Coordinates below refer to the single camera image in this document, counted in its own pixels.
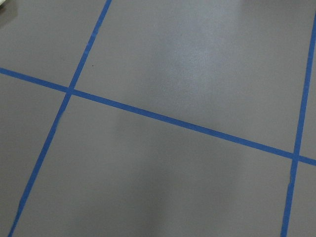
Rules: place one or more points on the cream long-sleeve graphic shirt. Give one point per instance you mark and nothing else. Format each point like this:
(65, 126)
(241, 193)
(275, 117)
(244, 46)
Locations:
(3, 3)

